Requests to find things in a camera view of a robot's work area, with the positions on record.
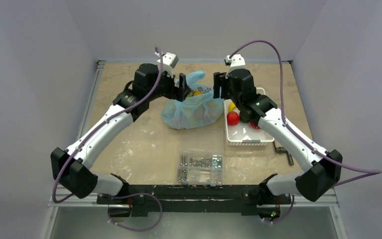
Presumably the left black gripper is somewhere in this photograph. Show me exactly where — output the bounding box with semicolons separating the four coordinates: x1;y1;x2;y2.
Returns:
147;66;190;102

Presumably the light blue plastic bag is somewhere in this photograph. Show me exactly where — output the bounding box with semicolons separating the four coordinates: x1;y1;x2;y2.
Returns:
161;71;224;129

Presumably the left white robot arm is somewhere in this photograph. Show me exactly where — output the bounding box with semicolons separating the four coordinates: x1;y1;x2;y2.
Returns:
50;63;191;204

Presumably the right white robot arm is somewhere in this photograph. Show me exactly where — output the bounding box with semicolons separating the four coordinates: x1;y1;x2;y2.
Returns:
213;69;343;204

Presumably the yellow fake banana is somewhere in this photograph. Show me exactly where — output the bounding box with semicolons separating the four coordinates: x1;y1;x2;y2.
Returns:
228;102;236;112

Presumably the red fake apple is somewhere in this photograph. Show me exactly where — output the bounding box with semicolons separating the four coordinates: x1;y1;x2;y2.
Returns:
226;111;240;126

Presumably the green fake avocado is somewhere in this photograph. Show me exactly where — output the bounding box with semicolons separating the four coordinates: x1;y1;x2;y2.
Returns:
239;110;252;123

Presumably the red fake tomato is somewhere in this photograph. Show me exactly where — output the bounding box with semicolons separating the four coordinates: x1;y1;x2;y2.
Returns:
249;121;261;130

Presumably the white plastic basket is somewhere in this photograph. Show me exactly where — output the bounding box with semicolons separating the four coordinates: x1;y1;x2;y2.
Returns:
223;99;275;146

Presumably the clear plastic screw box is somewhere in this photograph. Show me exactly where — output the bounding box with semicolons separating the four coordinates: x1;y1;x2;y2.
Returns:
176;128;224;187

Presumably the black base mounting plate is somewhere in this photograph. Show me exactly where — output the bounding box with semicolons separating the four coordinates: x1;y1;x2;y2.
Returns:
96;185;291;218

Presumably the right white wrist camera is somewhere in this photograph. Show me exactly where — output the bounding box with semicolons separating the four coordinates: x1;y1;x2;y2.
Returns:
224;54;246;75

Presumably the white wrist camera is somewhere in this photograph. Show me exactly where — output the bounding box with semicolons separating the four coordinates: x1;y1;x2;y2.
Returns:
224;54;246;75
155;52;179;78

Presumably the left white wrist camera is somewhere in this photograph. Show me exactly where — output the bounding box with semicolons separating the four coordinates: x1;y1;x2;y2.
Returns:
155;52;179;78

